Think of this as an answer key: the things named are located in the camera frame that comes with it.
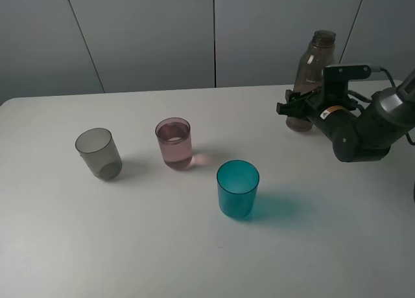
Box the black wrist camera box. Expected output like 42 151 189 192
322 65 372 99

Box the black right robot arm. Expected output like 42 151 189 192
276 65 414 163

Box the teal translucent plastic cup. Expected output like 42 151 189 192
216 160 260 219

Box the brown transparent water bottle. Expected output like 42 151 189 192
285 30 337 134

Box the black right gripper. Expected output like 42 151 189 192
276 89 359 143

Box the pink translucent plastic cup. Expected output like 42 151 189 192
155 117 193 170

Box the grey translucent plastic cup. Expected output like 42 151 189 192
75 128 123 181

